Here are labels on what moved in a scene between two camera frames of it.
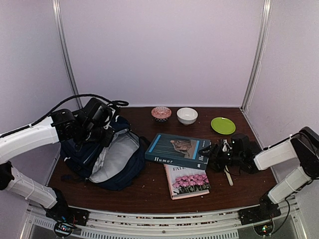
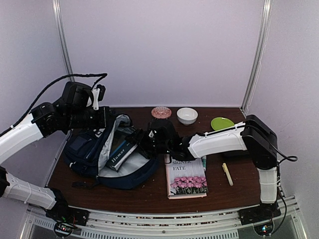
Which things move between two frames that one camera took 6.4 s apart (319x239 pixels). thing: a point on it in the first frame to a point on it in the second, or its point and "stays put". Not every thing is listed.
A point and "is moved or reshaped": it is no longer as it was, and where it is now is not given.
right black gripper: x=218 y=149 to x=141 y=142
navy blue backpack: x=117 y=167 is moved or reshaped
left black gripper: x=105 y=141 to x=102 y=122
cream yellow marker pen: x=229 y=176 stays put
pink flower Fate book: x=185 y=182 stays put
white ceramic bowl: x=187 y=116 stays put
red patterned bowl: x=161 y=113 stays put
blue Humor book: x=178 y=150 is moved or reshaped
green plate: x=223 y=125 stays put
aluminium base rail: x=209 y=224 stays put
